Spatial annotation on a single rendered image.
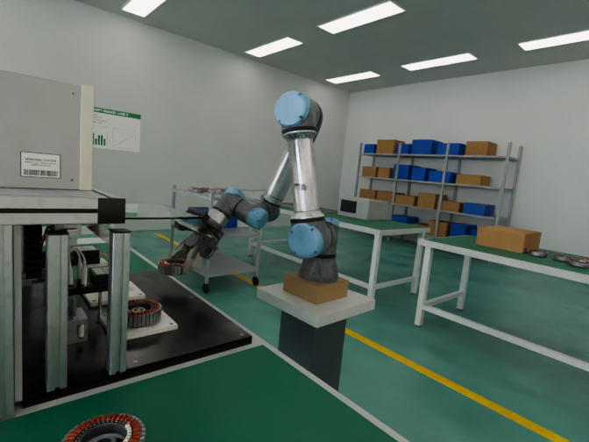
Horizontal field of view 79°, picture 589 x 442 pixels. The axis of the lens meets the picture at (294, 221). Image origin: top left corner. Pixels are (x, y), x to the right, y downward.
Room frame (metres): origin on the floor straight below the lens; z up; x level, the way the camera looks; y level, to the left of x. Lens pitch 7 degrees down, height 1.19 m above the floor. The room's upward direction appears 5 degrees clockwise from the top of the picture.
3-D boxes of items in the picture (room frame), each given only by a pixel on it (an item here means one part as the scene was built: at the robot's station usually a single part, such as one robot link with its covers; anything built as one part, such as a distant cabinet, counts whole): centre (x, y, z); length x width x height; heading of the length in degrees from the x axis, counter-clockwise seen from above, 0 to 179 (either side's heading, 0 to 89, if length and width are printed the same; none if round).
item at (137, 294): (1.06, 0.54, 0.78); 0.15 x 0.15 x 0.01; 41
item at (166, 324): (0.87, 0.38, 0.78); 0.15 x 0.15 x 0.01; 41
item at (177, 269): (1.18, 0.39, 0.84); 0.11 x 0.11 x 0.04
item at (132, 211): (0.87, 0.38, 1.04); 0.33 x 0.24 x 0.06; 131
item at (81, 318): (0.78, 0.48, 0.80); 0.07 x 0.05 x 0.06; 41
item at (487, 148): (6.40, -3.12, 1.90); 0.40 x 0.36 x 0.24; 132
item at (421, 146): (7.16, -2.44, 1.92); 0.42 x 0.42 x 0.28; 43
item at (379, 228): (4.38, -0.41, 0.38); 2.20 x 0.90 x 0.75; 41
